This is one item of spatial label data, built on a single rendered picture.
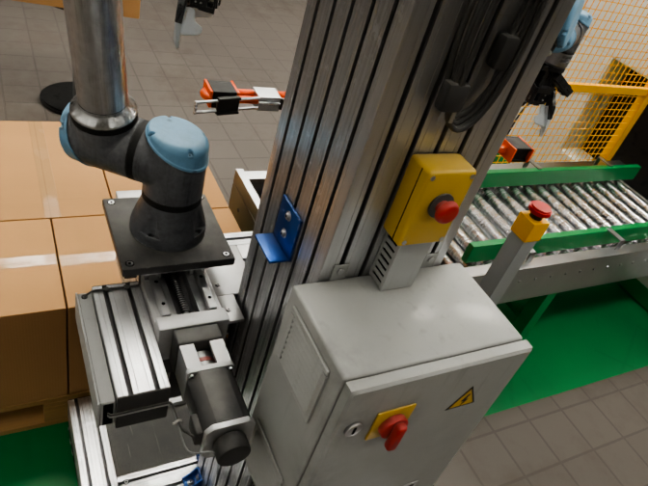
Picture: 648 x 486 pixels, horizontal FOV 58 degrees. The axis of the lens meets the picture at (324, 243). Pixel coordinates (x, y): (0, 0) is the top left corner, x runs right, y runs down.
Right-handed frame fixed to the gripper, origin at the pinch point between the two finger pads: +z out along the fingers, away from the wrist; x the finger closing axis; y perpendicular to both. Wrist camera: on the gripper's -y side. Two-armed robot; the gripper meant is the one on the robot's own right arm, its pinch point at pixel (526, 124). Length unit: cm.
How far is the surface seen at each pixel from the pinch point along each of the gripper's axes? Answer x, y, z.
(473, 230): -21, -27, 63
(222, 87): -26, 90, 6
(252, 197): -40, 68, 56
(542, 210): 26.6, 7.9, 12.8
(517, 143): 0.5, 0.6, 6.4
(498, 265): 24.3, 9.4, 36.6
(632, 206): -32, -143, 64
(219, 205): -44, 78, 62
